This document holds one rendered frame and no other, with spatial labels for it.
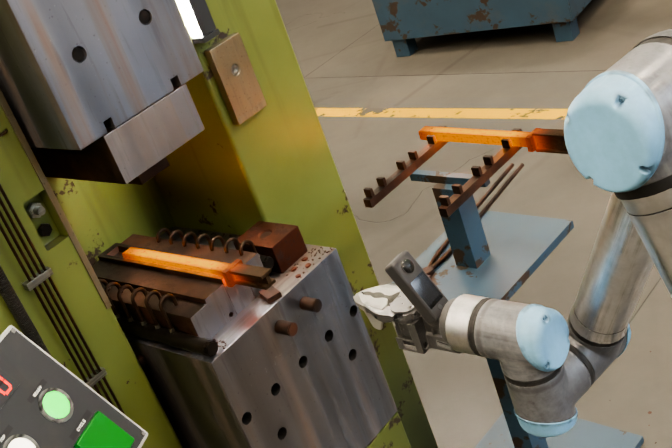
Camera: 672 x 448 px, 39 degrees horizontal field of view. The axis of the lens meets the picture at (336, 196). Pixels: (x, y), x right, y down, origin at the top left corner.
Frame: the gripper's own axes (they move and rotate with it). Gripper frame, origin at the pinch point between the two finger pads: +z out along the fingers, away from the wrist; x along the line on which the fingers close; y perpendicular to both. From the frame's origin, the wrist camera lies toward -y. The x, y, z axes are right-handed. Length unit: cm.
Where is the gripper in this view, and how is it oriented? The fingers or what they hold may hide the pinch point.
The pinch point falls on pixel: (359, 294)
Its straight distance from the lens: 161.7
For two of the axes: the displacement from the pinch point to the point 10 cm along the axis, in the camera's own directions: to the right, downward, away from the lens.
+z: -7.3, -0.6, 6.8
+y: 3.1, 8.5, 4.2
